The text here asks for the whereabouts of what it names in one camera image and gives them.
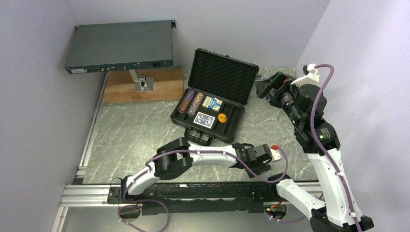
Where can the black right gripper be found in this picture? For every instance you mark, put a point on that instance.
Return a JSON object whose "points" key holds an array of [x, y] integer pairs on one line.
{"points": [[280, 80]]}

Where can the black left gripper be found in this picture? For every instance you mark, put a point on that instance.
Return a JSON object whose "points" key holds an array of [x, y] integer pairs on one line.
{"points": [[262, 167]]}

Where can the orange round button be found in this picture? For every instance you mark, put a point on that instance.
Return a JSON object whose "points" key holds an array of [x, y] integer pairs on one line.
{"points": [[222, 118]]}

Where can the blue patterned card deck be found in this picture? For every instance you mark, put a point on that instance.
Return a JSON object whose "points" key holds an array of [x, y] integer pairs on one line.
{"points": [[204, 120]]}

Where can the orange blue chip stack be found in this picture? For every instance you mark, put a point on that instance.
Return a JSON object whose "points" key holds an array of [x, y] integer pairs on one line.
{"points": [[198, 98], [193, 109]]}

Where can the orange black chip stack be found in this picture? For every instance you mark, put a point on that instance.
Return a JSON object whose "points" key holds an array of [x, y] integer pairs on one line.
{"points": [[183, 106]]}

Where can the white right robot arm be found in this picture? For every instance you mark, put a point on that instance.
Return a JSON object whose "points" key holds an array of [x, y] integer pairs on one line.
{"points": [[304, 105]]}

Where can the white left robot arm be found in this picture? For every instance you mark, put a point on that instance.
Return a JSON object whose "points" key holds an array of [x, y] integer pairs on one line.
{"points": [[176, 157]]}

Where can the black poker set case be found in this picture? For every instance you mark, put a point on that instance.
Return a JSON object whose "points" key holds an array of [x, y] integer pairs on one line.
{"points": [[220, 76]]}

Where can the blue card deck box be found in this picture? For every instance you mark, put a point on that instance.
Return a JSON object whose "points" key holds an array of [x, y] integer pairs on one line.
{"points": [[212, 103]]}

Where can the purple chip stack in case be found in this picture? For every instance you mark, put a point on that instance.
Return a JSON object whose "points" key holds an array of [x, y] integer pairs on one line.
{"points": [[190, 94]]}

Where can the wooden board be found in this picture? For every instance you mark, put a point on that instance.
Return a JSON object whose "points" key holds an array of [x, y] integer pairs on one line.
{"points": [[168, 85]]}

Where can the red handled clamp tool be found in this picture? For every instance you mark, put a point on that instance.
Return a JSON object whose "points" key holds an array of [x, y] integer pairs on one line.
{"points": [[260, 78]]}

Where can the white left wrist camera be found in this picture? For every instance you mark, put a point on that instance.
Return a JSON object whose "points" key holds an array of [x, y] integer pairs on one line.
{"points": [[276, 154]]}

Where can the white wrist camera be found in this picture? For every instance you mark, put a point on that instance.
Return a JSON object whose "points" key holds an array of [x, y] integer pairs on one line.
{"points": [[276, 154], [311, 76]]}

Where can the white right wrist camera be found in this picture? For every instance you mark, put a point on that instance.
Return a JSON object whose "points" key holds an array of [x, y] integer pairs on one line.
{"points": [[311, 76]]}

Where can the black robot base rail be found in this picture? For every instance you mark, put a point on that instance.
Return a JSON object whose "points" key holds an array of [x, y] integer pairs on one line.
{"points": [[200, 197]]}

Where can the grey metal stand bracket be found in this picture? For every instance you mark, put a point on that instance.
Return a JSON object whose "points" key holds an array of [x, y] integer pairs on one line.
{"points": [[142, 82]]}

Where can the grey network switch box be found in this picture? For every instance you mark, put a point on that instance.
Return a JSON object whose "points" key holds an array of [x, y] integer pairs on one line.
{"points": [[121, 46]]}

